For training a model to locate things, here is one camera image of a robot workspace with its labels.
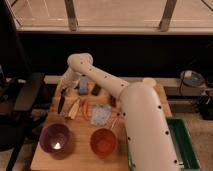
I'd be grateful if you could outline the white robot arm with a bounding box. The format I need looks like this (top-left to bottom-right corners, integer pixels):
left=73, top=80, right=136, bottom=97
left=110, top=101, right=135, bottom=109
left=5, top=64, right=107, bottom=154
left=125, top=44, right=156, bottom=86
left=62, top=53, right=181, bottom=171

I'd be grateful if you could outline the red bowl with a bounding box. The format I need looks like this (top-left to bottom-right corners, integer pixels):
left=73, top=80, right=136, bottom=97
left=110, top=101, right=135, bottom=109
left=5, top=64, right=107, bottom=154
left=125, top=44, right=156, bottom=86
left=90, top=128, right=117, bottom=157

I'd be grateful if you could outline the metal spoon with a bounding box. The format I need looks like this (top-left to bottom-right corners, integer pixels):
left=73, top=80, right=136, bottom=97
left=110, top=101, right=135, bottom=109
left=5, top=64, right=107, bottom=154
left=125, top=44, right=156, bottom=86
left=110, top=116, right=119, bottom=130

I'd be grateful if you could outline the black rectangular block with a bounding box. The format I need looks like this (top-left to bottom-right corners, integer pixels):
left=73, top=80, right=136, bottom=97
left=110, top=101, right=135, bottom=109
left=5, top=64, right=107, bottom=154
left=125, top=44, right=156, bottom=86
left=91, top=84, right=101, bottom=96

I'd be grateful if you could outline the round grey device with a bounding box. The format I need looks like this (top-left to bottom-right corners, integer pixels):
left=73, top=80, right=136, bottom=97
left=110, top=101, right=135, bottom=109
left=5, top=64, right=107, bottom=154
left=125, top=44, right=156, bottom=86
left=180, top=70, right=205, bottom=88

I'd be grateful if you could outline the purple bowl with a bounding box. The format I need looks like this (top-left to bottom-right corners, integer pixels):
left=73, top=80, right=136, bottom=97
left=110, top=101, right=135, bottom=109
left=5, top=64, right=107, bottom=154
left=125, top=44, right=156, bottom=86
left=39, top=123, right=71, bottom=154

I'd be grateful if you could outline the white paper cup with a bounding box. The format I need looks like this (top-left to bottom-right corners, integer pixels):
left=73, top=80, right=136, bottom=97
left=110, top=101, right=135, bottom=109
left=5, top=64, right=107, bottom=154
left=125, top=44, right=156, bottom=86
left=143, top=77, right=156, bottom=87

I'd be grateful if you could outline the green plastic tray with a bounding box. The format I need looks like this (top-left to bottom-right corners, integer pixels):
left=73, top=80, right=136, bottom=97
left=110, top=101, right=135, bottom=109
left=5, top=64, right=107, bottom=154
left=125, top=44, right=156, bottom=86
left=126, top=118, right=200, bottom=171

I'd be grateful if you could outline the orange carrot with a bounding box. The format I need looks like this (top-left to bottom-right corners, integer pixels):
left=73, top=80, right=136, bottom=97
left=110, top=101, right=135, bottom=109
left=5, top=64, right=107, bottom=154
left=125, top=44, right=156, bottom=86
left=82, top=100, right=89, bottom=120

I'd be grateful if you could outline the blue sponge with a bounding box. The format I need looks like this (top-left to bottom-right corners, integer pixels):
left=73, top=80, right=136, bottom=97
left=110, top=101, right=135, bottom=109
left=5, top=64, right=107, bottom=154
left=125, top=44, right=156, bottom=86
left=78, top=79, right=88, bottom=95

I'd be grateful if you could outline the black office chair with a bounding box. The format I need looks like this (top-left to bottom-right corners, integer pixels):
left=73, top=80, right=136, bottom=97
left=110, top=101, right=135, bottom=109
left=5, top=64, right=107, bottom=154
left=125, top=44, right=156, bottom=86
left=0, top=0, right=46, bottom=171

